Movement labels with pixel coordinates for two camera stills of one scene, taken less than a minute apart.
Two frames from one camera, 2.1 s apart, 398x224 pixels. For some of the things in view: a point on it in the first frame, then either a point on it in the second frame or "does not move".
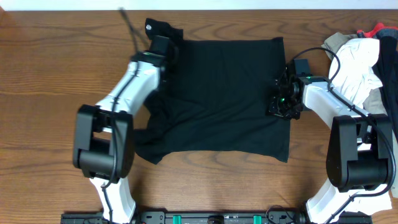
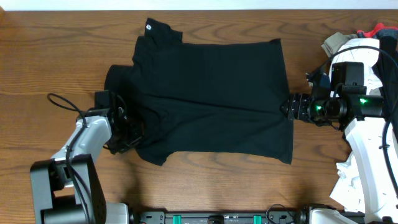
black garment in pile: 385,68 does not move
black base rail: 225,218 does not move
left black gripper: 170,62 -> 125,132
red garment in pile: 377,28 does not move
